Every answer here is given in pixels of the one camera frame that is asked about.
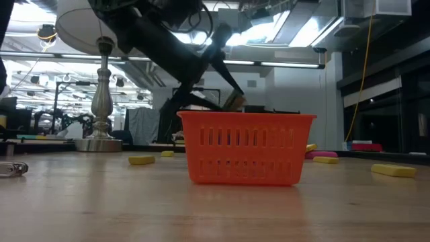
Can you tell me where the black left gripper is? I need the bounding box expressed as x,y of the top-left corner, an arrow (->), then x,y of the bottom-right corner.
110,13 -> 245,111

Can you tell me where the grey cloth cover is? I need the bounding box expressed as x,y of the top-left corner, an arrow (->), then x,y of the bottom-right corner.
128,107 -> 159,146

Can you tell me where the long ceiling light bar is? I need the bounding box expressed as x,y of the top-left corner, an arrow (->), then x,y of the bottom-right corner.
0,50 -> 326,70

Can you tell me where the orange plastic basket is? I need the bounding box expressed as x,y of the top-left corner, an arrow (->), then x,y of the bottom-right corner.
177,110 -> 317,186

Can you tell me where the silver table lamp white shade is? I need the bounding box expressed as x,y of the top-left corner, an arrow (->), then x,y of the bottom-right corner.
55,0 -> 124,153

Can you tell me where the red background box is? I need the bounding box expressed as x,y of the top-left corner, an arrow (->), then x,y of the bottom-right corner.
351,143 -> 383,153

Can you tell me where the yellow hanging cable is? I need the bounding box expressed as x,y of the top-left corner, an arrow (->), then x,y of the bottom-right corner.
345,0 -> 376,143

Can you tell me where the white ceiling air duct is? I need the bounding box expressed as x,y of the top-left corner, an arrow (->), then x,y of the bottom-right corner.
342,0 -> 413,19

